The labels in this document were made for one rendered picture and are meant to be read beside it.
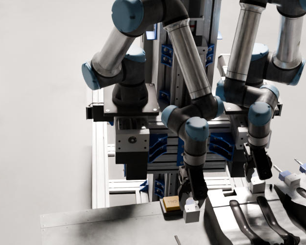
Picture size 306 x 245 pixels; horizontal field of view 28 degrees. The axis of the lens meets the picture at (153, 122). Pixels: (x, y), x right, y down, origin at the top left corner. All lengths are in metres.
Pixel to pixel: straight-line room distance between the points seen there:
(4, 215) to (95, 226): 1.32
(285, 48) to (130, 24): 0.65
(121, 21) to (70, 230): 0.79
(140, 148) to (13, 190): 1.40
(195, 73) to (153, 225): 0.60
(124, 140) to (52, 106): 2.00
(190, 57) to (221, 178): 1.45
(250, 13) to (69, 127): 2.23
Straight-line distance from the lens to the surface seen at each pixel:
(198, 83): 2.07
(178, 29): 2.08
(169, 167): 2.69
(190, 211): 2.13
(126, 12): 2.00
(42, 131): 4.14
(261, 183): 2.31
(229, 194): 2.36
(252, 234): 2.17
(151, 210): 2.36
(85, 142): 4.01
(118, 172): 3.44
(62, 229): 2.29
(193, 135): 1.94
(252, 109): 2.08
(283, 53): 2.38
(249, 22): 2.17
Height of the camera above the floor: 2.42
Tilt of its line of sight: 35 degrees down
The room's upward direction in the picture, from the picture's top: 2 degrees clockwise
